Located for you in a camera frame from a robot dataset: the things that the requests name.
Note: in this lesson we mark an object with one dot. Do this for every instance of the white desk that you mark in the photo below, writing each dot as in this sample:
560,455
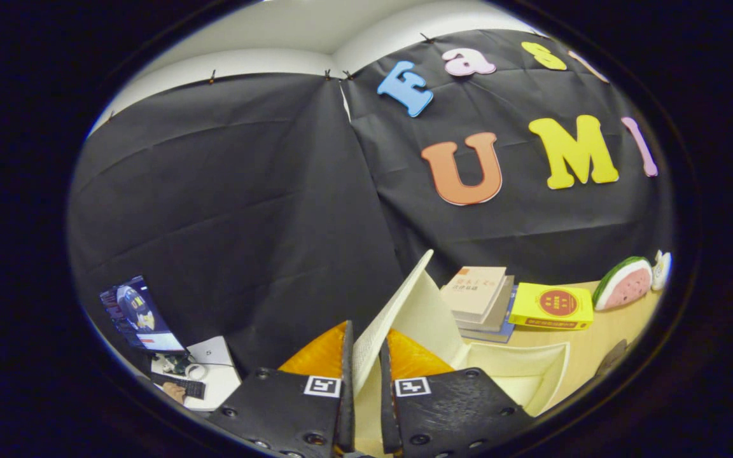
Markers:
217,381

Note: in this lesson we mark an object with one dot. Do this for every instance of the computer monitor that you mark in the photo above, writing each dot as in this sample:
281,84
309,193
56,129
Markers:
140,315

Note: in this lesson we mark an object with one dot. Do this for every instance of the black keyboard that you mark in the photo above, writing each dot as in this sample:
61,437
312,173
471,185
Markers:
188,386

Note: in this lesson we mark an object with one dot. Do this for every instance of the grey book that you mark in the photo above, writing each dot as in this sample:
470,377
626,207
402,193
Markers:
499,313

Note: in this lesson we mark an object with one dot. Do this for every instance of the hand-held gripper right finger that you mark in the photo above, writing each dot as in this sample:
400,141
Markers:
389,420

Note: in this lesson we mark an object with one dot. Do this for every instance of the watermelon slice plush toy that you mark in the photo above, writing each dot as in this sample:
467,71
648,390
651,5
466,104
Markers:
624,286

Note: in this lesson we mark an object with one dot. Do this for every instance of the brown fuzzy shoe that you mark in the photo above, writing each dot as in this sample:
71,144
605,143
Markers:
611,359

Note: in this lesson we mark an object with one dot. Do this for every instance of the blue book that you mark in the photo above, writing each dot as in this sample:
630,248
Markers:
500,335

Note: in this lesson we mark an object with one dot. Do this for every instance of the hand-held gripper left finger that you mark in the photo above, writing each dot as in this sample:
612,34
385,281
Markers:
347,413

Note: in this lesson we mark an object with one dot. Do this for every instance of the white plush toy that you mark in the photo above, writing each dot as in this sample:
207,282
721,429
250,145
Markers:
662,270

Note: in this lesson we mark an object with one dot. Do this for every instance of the black backdrop cloth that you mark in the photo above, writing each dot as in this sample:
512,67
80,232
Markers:
245,222

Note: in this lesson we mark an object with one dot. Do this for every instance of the yellow book with red label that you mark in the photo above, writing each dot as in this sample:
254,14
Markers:
551,308

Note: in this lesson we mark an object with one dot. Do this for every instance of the cream plastic storage box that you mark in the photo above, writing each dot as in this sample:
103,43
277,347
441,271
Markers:
513,375

